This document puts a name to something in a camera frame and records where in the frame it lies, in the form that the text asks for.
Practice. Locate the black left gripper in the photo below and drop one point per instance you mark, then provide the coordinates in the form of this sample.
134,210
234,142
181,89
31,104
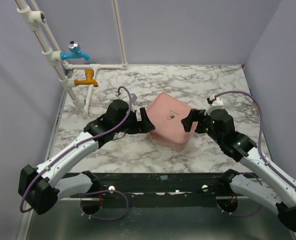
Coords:
138,122

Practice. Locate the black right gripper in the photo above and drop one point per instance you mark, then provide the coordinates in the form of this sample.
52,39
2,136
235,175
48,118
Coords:
198,122

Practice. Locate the pink medicine kit case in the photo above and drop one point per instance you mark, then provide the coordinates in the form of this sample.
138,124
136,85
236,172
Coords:
166,113

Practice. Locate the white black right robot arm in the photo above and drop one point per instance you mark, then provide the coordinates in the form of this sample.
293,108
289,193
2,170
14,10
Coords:
279,195

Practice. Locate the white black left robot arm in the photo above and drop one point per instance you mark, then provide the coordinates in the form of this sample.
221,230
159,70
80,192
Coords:
42,186

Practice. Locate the yellow water tap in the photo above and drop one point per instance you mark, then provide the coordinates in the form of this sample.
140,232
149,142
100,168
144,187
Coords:
89,80

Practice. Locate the blue water tap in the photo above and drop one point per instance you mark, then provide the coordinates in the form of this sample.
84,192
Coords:
75,52

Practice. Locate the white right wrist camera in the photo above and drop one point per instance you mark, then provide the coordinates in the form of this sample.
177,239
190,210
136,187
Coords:
215,104

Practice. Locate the white pvc pipe frame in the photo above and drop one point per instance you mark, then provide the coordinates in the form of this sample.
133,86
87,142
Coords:
80,91

